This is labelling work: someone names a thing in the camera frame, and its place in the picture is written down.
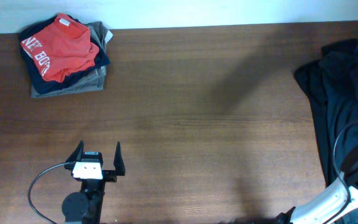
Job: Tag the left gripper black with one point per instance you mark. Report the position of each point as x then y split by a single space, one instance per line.
111 175

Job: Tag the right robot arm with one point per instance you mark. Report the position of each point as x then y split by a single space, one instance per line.
338 199

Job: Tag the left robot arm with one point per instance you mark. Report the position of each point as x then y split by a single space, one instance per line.
85 205

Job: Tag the folded grey garment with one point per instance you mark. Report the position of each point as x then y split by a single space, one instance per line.
94 81

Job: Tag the folded orange printed t-shirt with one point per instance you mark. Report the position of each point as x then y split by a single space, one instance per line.
61 48

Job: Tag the folded navy blue garment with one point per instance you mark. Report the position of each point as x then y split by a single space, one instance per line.
43 87

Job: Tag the black garment pile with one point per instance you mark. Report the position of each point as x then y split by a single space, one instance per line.
309 77

